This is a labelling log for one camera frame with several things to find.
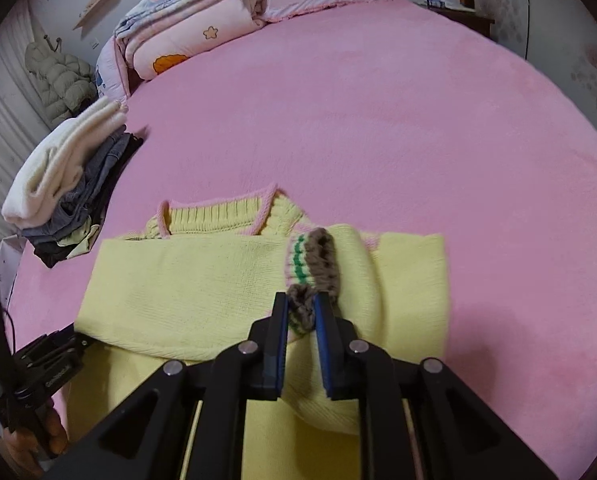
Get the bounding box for floral folded quilt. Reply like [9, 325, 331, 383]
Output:
[113, 0, 270, 82]

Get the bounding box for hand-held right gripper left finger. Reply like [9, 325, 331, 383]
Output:
[41, 291, 292, 480]

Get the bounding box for person's left hand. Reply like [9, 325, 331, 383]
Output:
[0, 399, 72, 480]

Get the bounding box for green puffer jacket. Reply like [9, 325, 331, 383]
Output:
[24, 40, 99, 131]

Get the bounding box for wooden nightstand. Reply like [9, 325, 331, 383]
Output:
[418, 2, 496, 39]

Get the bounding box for wooden wall shelf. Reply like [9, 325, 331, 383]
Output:
[75, 0, 124, 29]

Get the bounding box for pale yellow folded garment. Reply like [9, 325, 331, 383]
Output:
[57, 224, 102, 249]

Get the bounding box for white folded sweater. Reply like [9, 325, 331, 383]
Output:
[2, 97, 129, 228]

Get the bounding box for white gift bag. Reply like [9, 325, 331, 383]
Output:
[0, 234, 28, 311]

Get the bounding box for floral wardrobe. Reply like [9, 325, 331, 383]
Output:
[471, 0, 597, 153]

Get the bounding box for pale floral curtain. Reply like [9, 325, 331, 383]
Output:
[0, 10, 54, 261]

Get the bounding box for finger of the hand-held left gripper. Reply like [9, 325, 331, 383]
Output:
[12, 322, 96, 363]

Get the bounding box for black folded garment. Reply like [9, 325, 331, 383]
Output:
[31, 237, 104, 269]

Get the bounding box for white cushion with blue print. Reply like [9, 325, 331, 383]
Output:
[94, 40, 132, 102]

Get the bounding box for grey folded jeans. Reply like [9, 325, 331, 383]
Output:
[21, 127, 144, 256]

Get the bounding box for yellow knit sweater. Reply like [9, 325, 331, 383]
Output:
[66, 186, 451, 480]

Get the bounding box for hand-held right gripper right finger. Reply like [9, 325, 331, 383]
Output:
[312, 292, 561, 480]

